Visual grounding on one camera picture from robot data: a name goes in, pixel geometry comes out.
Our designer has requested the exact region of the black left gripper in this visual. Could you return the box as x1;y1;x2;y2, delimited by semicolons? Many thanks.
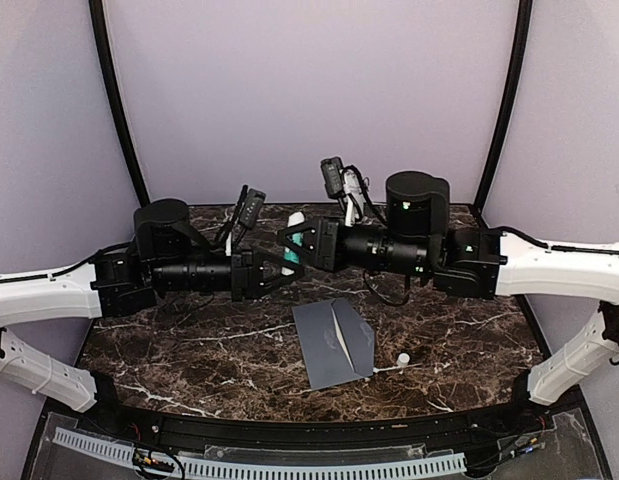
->
152;244;306;303

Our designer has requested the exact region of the green white glue stick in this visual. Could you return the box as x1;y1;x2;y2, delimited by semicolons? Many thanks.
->
281;210;306;277

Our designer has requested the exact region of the white letter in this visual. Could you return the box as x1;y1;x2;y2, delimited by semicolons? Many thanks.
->
331;308;354;370

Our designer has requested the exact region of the blue-grey envelope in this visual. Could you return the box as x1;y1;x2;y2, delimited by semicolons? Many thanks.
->
292;298;375;390

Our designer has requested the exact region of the white glue stick cap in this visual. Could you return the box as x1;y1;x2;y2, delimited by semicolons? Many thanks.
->
396;353;410;368

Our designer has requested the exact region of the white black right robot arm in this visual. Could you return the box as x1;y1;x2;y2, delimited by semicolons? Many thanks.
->
278;171;619;434

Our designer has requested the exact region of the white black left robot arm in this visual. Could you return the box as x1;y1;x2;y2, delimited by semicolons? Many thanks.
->
0;199;304;436

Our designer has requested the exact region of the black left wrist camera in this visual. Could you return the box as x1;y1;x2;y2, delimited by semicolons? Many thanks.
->
238;188;266;230

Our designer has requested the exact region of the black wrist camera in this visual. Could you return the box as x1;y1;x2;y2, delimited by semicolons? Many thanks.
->
320;157;344;200
238;188;266;230

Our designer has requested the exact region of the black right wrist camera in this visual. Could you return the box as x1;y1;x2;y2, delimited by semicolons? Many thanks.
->
320;157;344;200

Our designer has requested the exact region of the black front table rail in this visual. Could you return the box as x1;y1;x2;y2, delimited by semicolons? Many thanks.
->
79;404;553;451

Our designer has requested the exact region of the white slotted cable duct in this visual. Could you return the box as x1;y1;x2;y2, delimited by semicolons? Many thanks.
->
52;428;467;479

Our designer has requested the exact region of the black right frame post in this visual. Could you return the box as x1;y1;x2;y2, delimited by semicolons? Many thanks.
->
472;0;533;216

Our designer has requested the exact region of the black frame post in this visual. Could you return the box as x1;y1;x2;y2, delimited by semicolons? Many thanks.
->
472;0;533;216
88;0;150;207

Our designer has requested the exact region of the black left frame post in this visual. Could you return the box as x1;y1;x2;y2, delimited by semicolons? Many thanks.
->
88;0;150;207

